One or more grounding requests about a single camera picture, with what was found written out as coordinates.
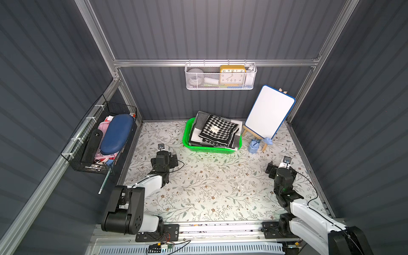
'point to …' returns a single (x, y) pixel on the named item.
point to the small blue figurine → (254, 145)
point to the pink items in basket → (101, 158)
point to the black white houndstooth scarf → (219, 132)
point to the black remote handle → (92, 147)
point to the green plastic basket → (186, 135)
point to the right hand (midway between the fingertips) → (285, 164)
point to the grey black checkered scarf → (201, 119)
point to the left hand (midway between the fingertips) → (166, 156)
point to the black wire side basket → (74, 151)
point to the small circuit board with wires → (155, 248)
